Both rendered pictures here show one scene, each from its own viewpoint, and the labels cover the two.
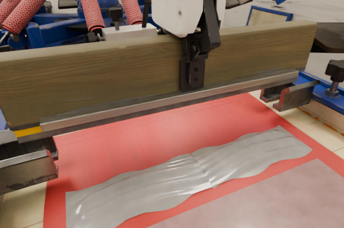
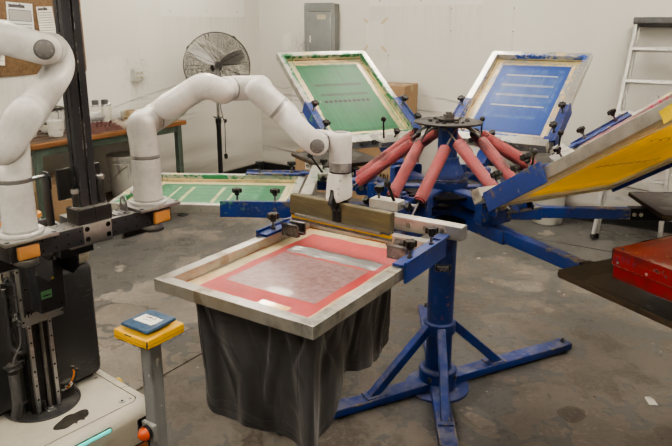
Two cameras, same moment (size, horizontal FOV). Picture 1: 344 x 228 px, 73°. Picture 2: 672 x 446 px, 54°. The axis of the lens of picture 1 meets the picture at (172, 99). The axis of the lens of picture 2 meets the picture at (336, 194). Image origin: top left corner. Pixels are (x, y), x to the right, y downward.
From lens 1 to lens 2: 2.09 m
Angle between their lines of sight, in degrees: 53
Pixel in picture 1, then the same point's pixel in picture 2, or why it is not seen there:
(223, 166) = (338, 258)
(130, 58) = (319, 203)
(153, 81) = (325, 213)
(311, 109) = not seen: hidden behind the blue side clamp
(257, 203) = (330, 265)
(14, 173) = (288, 229)
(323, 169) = (362, 272)
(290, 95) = (390, 249)
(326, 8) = not seen: outside the picture
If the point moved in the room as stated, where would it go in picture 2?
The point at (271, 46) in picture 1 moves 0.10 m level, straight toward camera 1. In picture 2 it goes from (368, 216) to (338, 218)
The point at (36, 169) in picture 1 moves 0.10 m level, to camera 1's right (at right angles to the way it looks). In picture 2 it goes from (293, 231) to (307, 238)
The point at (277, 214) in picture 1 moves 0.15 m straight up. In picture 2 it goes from (329, 268) to (329, 224)
